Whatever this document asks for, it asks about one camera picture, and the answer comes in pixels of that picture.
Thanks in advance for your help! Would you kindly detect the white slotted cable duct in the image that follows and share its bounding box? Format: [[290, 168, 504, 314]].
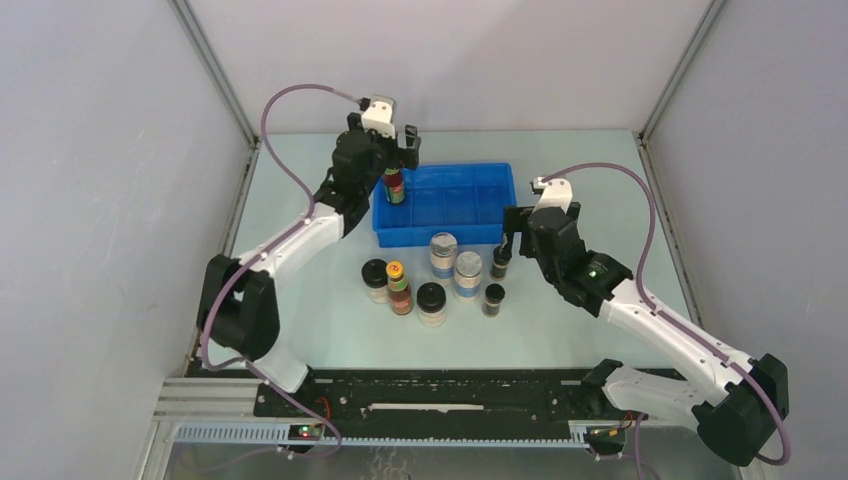
[[173, 421, 589, 448]]

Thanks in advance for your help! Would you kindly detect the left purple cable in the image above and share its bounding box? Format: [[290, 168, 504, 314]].
[[198, 83, 366, 412]]

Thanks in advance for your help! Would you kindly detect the small dark bottle front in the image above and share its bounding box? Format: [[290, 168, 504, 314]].
[[482, 283, 506, 317]]

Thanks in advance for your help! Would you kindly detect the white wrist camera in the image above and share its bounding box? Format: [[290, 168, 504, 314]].
[[361, 95, 397, 139], [531, 177, 573, 213]]

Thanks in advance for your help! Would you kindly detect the blue plastic bin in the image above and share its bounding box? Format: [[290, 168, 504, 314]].
[[372, 162, 516, 248]]

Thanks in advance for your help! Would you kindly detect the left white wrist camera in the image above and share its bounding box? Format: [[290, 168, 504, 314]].
[[361, 95, 397, 139]]

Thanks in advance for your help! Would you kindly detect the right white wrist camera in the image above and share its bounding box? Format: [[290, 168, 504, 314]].
[[531, 177, 573, 213]]

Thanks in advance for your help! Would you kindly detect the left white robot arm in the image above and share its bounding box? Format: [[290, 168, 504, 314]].
[[197, 113, 421, 417]]

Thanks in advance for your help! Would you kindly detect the silver lid jar front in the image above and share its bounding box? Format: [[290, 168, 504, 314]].
[[453, 251, 483, 302]]

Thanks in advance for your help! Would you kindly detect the black lid jar left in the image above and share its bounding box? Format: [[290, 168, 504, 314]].
[[361, 259, 389, 304]]

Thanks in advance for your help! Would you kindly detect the black lid jar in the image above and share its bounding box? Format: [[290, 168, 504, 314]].
[[361, 259, 389, 304], [416, 282, 447, 328]]

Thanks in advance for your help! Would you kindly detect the small dark bottle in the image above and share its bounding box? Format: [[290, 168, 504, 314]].
[[489, 247, 510, 282], [482, 283, 506, 317]]

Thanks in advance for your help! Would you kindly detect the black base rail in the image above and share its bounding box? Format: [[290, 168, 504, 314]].
[[254, 368, 684, 442]]

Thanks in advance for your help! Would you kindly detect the small dark bottle rear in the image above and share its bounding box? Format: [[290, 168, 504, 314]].
[[489, 247, 510, 282]]

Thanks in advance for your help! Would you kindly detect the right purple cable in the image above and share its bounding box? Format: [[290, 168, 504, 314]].
[[544, 162, 792, 467]]

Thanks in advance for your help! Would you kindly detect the silver lid jar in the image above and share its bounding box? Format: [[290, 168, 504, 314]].
[[453, 251, 483, 302], [429, 232, 458, 285]]

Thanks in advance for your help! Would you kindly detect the red sauce bottle yellow cap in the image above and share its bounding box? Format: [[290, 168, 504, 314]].
[[386, 261, 413, 316]]

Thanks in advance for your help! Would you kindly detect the red sauce bottle green label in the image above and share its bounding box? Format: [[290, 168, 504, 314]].
[[383, 168, 406, 205]]

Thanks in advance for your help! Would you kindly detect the purple cable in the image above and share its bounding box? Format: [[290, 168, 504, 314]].
[[544, 162, 792, 467], [198, 83, 366, 412]]

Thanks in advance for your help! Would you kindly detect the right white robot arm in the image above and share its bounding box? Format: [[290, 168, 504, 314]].
[[495, 202, 791, 466]]

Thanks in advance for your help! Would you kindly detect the black lid jar front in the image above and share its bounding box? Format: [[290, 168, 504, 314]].
[[416, 282, 447, 328]]

